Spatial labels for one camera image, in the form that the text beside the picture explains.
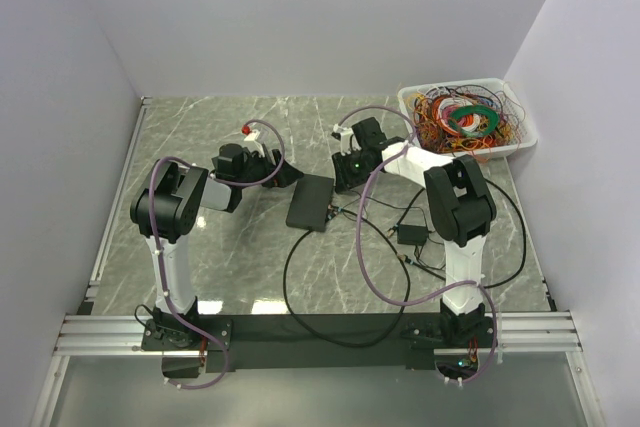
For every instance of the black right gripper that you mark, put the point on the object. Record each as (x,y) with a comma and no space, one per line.
(343,179)

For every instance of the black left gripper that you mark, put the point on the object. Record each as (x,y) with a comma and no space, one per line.
(285,174)

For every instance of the black network switch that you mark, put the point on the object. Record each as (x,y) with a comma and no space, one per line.
(310,202)

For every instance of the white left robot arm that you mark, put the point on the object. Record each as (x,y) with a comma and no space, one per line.
(166,206)

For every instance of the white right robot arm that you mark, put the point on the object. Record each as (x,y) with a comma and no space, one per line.
(461,208)

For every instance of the black power adapter brick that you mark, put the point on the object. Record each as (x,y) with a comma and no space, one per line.
(412,235)

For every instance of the white plastic basket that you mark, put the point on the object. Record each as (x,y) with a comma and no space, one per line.
(480,117)

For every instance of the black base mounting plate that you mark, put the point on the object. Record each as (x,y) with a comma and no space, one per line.
(304,340)

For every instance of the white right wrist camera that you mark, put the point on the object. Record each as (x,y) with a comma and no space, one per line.
(345,136)

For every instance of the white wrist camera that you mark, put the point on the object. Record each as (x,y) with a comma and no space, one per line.
(345,136)
(254,142)

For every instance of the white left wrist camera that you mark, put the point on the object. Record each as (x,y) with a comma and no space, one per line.
(254,142)

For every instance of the aluminium left side rail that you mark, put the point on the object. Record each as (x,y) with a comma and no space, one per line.
(86,305)

